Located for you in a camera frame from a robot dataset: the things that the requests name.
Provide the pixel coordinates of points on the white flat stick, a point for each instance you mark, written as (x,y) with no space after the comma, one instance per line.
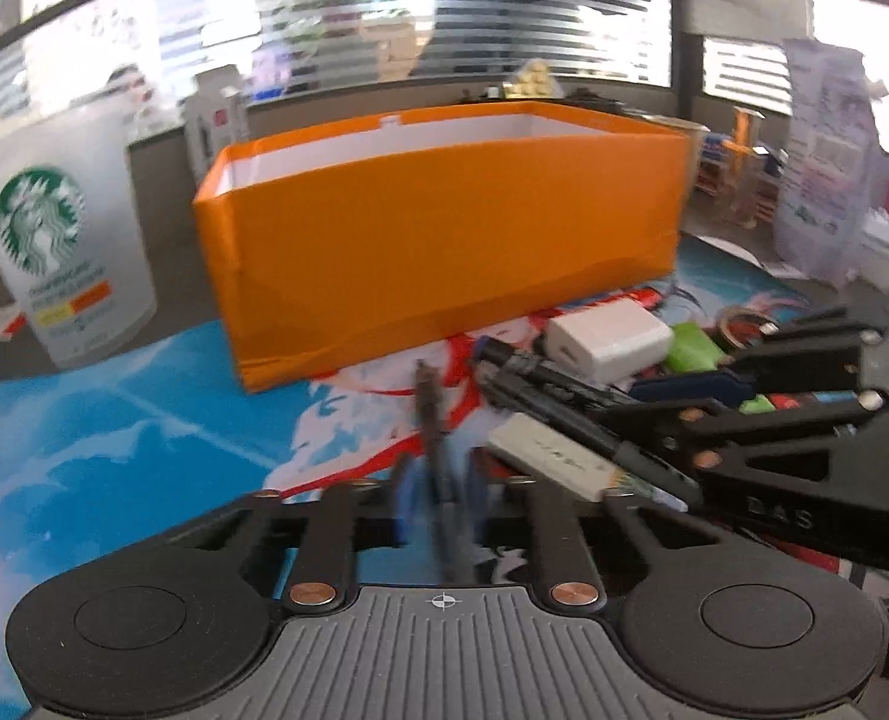
(557,457)

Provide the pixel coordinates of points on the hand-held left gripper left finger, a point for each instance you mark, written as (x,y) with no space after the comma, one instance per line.
(405,502)

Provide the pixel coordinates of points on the printed blue desk mat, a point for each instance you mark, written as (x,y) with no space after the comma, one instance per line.
(114,450)

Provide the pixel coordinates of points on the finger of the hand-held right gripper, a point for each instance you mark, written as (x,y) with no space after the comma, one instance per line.
(759,499)
(804,349)

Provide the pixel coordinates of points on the orange cardboard box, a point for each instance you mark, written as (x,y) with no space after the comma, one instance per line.
(452,240)

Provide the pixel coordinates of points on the navy blue flat object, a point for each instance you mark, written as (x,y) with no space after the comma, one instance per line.
(684,388)

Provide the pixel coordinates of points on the dark pen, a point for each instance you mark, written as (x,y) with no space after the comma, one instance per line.
(433,427)

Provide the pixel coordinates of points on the printed plastic bag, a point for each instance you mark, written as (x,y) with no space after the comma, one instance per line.
(827,165)

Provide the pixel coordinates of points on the red metal cylinder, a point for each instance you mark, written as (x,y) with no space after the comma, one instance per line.
(639,298)

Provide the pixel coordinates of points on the white charger plug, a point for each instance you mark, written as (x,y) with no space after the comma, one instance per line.
(609,341)

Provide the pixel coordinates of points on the glass desk partition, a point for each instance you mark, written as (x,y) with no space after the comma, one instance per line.
(339,37)

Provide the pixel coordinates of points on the white plastic cup green logo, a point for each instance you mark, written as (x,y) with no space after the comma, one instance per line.
(62,277)

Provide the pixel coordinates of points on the black pen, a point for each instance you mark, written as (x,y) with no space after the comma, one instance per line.
(549,375)
(564,416)

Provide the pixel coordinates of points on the green lighter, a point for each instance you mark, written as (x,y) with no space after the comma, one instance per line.
(696,345)

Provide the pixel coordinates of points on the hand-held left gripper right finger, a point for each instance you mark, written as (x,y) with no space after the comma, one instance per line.
(474,506)

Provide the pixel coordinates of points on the clear plastic box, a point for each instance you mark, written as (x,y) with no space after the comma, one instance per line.
(216,120)

